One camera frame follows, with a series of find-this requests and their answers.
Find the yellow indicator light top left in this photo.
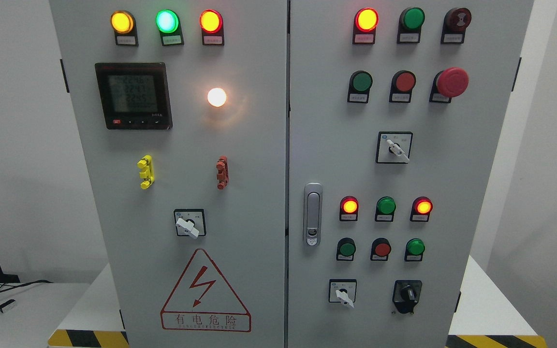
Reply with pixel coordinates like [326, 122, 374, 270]
[110, 10, 138, 46]

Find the red lit indicator top right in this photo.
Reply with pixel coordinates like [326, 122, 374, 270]
[352, 7, 380, 45]

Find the green push button upper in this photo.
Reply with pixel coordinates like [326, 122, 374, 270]
[347, 70, 373, 103]

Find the green indicator top right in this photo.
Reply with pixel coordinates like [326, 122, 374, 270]
[396, 7, 426, 44]

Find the red indicator light middle left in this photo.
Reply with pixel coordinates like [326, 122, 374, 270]
[339, 196, 359, 221]

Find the green indicator light top left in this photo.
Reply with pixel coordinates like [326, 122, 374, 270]
[155, 9, 184, 46]

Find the white glowing indicator lamp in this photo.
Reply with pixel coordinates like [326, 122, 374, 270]
[207, 87, 227, 108]

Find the black digital power meter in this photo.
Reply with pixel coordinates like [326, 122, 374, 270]
[95, 62, 173, 130]

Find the left door white selector switch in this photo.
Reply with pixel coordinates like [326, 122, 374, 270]
[173, 208, 207, 239]

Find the green push button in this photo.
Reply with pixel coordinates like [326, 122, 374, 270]
[347, 70, 373, 103]
[404, 238, 426, 262]
[336, 237, 356, 261]

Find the left yellow black hazard tape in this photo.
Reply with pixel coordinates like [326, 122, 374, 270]
[48, 330, 130, 348]

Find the black rotary knob switch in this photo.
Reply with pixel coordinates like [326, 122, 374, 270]
[393, 280, 422, 314]

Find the upper right white selector switch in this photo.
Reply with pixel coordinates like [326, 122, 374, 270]
[376, 131, 413, 164]

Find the small black white adapter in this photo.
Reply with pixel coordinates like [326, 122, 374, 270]
[0, 299, 17, 314]

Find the right yellow black hazard tape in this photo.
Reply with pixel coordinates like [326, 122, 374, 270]
[446, 335, 548, 348]

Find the red push button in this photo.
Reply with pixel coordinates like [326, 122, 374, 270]
[389, 70, 416, 103]
[370, 238, 392, 261]

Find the black cable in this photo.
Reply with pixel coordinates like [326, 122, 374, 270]
[0, 279, 54, 303]

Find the green push button lower right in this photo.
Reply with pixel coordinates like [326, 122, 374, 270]
[404, 238, 426, 262]

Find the red push button lower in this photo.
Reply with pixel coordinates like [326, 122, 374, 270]
[370, 238, 392, 261]

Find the red indicator light top left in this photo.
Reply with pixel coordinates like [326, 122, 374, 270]
[199, 9, 225, 45]

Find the green push button lower left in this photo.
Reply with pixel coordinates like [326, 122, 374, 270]
[336, 237, 356, 261]

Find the yellow black hazard tape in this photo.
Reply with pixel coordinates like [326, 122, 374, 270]
[48, 330, 130, 348]
[446, 335, 548, 348]

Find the green indicator light middle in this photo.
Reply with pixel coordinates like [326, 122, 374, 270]
[374, 196, 396, 222]

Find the red terminal connector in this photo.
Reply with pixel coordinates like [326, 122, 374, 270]
[215, 156, 229, 190]

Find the yellow terminal connector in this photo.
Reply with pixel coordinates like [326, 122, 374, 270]
[137, 155, 155, 190]

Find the green indicator light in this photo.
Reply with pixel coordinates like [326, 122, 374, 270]
[155, 9, 184, 46]
[374, 196, 396, 222]

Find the red indicator light middle right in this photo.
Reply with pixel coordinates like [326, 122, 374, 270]
[410, 196, 433, 222]

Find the lower white selector switch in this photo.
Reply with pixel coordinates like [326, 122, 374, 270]
[328, 279, 357, 308]

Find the silver door latch handle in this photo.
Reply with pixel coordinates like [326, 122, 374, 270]
[303, 183, 323, 247]

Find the grey electrical control cabinet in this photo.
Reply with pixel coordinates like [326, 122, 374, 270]
[49, 0, 533, 348]

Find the red emergency stop mushroom button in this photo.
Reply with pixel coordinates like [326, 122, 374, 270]
[429, 67, 470, 103]

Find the red high voltage warning sticker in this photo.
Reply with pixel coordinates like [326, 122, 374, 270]
[161, 248, 252, 333]

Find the red indicator light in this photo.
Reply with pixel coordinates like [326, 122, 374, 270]
[339, 196, 359, 221]
[410, 196, 433, 222]
[199, 9, 225, 45]

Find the red push button upper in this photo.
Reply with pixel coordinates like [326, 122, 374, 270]
[389, 70, 416, 103]

